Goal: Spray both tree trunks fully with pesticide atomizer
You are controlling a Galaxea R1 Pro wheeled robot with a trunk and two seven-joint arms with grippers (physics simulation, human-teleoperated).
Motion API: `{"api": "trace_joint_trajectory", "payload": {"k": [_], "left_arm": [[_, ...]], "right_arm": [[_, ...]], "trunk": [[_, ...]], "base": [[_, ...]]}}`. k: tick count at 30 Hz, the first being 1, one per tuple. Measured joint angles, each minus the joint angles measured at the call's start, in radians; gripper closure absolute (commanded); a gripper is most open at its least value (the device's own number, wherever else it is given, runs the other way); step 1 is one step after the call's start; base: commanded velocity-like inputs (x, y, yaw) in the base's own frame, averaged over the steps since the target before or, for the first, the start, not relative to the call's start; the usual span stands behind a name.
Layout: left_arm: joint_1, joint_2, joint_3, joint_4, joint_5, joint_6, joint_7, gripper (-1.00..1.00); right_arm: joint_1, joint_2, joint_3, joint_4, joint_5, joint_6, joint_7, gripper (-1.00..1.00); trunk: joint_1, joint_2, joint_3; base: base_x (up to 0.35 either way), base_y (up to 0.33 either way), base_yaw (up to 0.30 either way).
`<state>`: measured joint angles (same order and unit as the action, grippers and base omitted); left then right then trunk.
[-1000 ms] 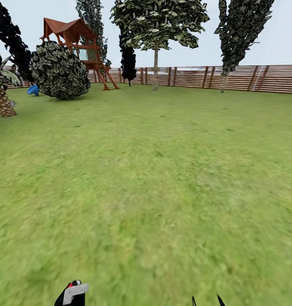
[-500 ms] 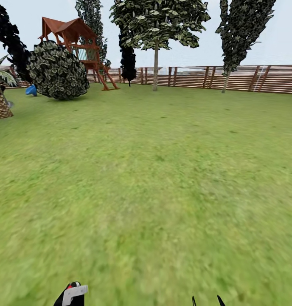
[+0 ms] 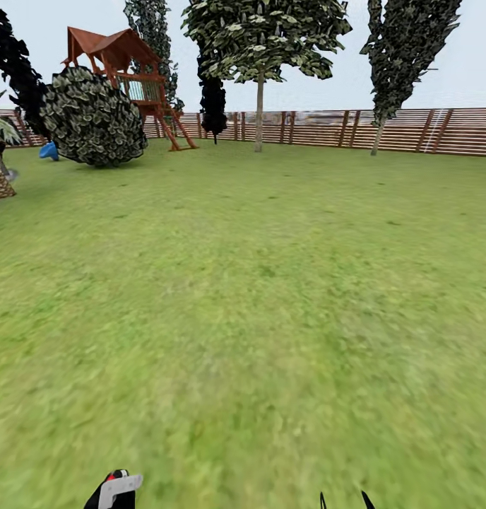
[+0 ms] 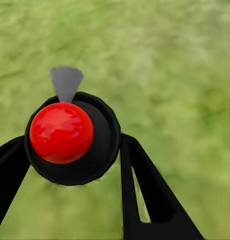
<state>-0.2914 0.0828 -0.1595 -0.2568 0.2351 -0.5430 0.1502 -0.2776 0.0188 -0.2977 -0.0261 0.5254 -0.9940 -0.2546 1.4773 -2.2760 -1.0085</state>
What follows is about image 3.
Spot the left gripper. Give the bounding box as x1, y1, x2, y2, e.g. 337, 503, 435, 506
83, 489, 136, 509

